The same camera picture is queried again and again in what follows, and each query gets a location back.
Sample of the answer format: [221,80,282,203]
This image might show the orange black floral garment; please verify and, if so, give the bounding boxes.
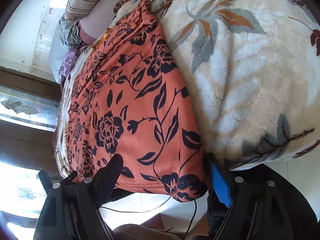
[66,0,208,202]

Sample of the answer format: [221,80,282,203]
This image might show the stained glass window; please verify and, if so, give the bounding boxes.
[0,86,60,132]

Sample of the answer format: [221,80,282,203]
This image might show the purple floral cloth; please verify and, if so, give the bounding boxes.
[60,48,79,77]

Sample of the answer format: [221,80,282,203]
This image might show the cream leaf pattern blanket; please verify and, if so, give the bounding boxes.
[54,0,319,178]

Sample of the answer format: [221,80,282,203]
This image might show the pink mauve quilted mattress cover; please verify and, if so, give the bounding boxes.
[78,0,130,44]

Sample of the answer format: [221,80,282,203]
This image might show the black cable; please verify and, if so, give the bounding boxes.
[98,195,198,240]

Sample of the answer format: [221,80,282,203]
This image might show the brown wooden window frame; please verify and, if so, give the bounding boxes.
[1,67,61,176]

